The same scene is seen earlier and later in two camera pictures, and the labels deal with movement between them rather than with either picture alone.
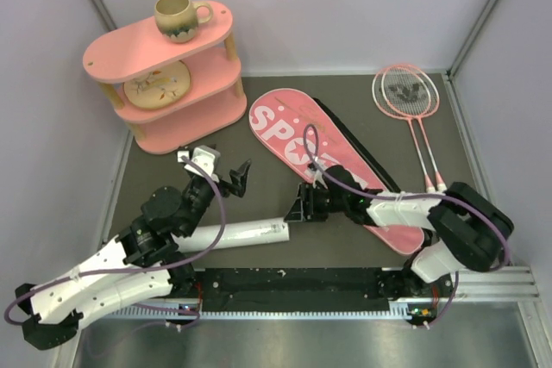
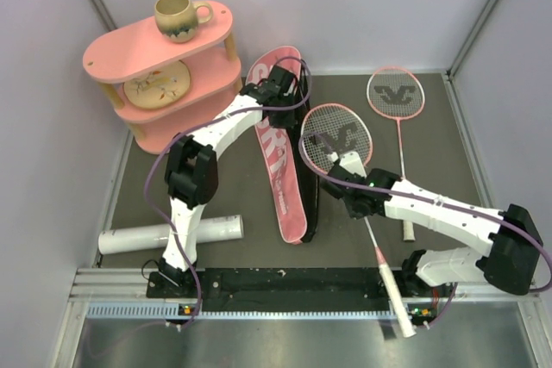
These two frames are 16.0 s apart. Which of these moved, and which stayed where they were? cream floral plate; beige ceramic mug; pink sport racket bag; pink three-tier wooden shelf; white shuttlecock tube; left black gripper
Moved: left black gripper; white shuttlecock tube; pink sport racket bag
Stayed: beige ceramic mug; cream floral plate; pink three-tier wooden shelf
